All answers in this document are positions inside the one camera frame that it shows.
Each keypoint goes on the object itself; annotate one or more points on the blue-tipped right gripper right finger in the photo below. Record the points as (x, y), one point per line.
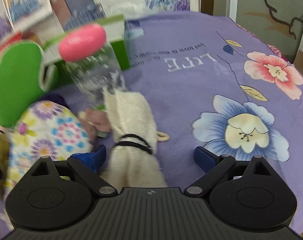
(216, 169)

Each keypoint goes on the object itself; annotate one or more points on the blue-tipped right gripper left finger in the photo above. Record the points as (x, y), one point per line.
(85, 167)

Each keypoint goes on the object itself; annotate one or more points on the white towel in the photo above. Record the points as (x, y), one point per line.
(132, 161)

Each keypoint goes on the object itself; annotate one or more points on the small pink cloth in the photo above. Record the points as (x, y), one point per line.
(98, 124)

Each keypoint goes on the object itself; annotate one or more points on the floral patterned cloth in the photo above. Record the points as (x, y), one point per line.
(45, 129)

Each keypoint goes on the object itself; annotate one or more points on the purple floral bedsheet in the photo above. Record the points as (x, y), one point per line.
(209, 83)

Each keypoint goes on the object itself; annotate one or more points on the glass jar with pink lid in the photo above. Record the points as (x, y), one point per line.
(91, 63)

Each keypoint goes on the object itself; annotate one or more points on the green oven mitt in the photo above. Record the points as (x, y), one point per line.
(24, 78)

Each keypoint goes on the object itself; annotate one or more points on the green cardboard box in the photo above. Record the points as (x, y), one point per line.
(116, 32)

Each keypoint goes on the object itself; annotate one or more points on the bedding product card purple wardrobe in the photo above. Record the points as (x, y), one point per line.
(74, 13)

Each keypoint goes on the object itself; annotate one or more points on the bedding product card orange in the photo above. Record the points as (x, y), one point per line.
(24, 14)

